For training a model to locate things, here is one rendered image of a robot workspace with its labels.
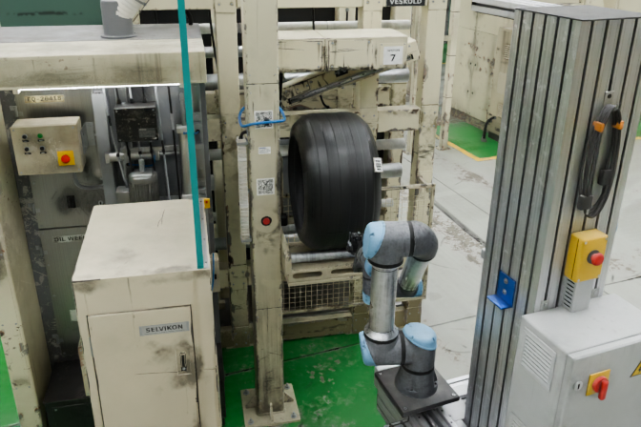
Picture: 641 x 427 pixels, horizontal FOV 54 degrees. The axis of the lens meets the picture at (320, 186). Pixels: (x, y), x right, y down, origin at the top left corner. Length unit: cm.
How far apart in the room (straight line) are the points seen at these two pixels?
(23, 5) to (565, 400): 1069
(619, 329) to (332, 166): 118
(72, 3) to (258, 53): 922
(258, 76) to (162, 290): 95
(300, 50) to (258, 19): 37
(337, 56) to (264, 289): 108
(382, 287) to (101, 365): 91
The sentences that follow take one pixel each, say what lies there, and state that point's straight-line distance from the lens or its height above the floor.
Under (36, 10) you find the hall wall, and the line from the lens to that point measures 1158.
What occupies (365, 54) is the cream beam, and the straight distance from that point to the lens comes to 282.
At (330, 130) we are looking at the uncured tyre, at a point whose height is 146.
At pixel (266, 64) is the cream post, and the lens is 247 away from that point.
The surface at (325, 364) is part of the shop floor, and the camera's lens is 358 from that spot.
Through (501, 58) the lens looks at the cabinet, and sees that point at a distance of 723.
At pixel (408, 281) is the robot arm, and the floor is 107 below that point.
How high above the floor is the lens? 222
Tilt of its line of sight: 22 degrees down
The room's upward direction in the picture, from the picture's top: 1 degrees clockwise
